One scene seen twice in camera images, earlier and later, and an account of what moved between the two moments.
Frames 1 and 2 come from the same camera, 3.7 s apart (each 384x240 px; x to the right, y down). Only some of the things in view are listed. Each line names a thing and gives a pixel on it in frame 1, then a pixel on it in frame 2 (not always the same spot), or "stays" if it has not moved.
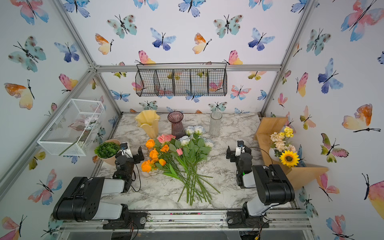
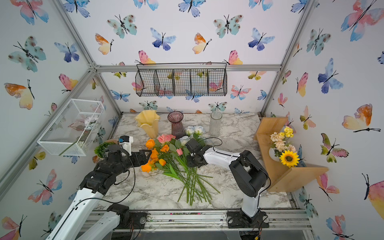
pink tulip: (179, 151) stays
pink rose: (163, 138) stays
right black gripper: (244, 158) to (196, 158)
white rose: (191, 129) stays
